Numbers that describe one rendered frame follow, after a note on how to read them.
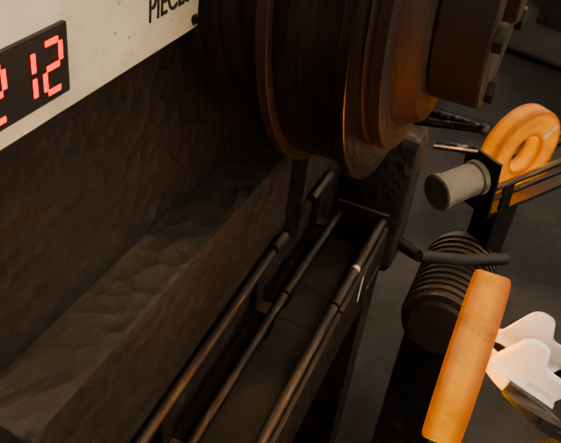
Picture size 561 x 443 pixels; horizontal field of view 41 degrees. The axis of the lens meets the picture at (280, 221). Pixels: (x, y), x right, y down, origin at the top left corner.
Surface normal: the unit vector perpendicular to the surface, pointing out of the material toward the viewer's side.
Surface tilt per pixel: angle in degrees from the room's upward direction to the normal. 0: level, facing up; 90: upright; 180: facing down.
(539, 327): 89
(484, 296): 6
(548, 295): 0
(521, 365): 90
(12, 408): 0
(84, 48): 90
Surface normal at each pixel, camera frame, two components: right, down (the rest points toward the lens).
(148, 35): 0.91, 0.32
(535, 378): -0.44, 0.50
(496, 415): 0.11, -0.80
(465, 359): -0.25, -0.13
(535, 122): 0.53, 0.55
